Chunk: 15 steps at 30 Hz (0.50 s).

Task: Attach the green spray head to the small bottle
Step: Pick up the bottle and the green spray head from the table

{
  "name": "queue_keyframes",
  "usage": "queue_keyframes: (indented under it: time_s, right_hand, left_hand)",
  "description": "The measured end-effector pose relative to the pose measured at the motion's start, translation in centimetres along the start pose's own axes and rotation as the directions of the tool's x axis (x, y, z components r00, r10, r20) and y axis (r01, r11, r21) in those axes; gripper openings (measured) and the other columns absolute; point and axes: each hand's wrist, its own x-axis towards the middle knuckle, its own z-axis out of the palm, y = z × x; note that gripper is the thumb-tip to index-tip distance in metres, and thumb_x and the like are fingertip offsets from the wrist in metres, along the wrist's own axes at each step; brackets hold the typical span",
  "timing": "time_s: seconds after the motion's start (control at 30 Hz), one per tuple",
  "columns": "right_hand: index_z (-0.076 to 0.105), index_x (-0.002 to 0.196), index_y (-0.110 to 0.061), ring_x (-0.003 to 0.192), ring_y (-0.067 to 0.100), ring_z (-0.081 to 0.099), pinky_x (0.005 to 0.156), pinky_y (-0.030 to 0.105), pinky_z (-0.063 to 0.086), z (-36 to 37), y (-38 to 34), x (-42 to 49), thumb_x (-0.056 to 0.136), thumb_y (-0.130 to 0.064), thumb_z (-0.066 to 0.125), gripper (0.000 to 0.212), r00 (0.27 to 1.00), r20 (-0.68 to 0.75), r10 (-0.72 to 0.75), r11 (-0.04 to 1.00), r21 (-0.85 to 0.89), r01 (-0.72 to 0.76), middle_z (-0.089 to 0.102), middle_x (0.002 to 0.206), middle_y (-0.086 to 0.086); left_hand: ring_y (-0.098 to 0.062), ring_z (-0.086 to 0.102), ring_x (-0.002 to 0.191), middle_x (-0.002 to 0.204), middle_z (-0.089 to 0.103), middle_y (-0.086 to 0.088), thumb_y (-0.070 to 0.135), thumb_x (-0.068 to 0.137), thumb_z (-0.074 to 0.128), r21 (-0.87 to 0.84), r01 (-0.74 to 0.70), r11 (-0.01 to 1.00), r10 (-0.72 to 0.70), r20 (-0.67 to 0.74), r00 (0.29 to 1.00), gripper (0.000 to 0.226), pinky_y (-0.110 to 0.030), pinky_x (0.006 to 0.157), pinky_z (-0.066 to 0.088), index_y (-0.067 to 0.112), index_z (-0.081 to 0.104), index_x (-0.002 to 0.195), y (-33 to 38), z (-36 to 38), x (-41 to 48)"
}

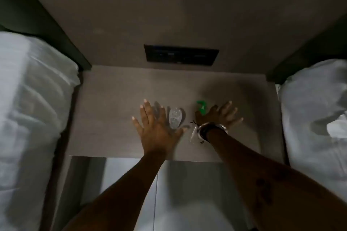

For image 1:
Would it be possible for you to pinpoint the person's left hand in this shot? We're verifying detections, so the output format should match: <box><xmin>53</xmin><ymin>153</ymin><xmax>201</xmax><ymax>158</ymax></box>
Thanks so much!
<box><xmin>132</xmin><ymin>100</ymin><xmax>189</xmax><ymax>156</ymax></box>

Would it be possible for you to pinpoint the person's right hand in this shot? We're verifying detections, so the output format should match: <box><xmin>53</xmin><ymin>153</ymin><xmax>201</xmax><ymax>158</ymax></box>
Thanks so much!
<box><xmin>195</xmin><ymin>101</ymin><xmax>244</xmax><ymax>129</ymax></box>

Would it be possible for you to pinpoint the person's left forearm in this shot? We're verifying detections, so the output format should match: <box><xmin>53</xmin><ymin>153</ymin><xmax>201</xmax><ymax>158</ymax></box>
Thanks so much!
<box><xmin>62</xmin><ymin>154</ymin><xmax>168</xmax><ymax>231</ymax></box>

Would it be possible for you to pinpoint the person's right forearm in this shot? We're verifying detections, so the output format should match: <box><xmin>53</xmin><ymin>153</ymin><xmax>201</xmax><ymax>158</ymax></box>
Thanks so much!
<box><xmin>205</xmin><ymin>127</ymin><xmax>347</xmax><ymax>231</ymax></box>

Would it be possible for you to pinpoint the clear spray bottle green trigger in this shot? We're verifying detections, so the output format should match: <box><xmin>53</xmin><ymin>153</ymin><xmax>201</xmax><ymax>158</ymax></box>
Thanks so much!
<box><xmin>189</xmin><ymin>101</ymin><xmax>208</xmax><ymax>145</ymax></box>

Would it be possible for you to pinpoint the clear plastic water bottle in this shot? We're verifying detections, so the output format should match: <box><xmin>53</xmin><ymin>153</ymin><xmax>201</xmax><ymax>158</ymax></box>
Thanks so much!
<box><xmin>168</xmin><ymin>107</ymin><xmax>184</xmax><ymax>130</ymax></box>

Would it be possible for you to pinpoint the black wristband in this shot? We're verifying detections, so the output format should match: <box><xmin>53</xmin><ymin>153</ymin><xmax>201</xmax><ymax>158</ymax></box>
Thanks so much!
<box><xmin>201</xmin><ymin>125</ymin><xmax>217</xmax><ymax>143</ymax></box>

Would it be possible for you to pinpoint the silver bangle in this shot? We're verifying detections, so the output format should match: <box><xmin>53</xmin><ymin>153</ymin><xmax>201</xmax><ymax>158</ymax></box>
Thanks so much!
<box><xmin>197</xmin><ymin>122</ymin><xmax>228</xmax><ymax>142</ymax></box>

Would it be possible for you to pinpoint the grey wooden nightstand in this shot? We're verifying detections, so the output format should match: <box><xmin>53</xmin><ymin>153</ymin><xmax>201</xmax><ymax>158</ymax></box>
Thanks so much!
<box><xmin>41</xmin><ymin>65</ymin><xmax>288</xmax><ymax>231</ymax></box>

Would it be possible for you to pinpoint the white bed bedding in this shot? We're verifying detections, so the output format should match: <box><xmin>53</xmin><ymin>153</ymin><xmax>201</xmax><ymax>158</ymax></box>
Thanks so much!
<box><xmin>276</xmin><ymin>59</ymin><xmax>347</xmax><ymax>203</ymax></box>
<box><xmin>0</xmin><ymin>32</ymin><xmax>81</xmax><ymax>231</ymax></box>

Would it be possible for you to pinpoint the dark headboard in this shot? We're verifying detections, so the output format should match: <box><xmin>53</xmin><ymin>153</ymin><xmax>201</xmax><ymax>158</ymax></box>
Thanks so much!
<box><xmin>0</xmin><ymin>0</ymin><xmax>92</xmax><ymax>71</ymax></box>
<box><xmin>266</xmin><ymin>13</ymin><xmax>347</xmax><ymax>85</ymax></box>

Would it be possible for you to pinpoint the black wall switch panel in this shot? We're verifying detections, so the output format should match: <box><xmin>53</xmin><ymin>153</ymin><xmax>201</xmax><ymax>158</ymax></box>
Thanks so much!
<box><xmin>143</xmin><ymin>44</ymin><xmax>219</xmax><ymax>66</ymax></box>

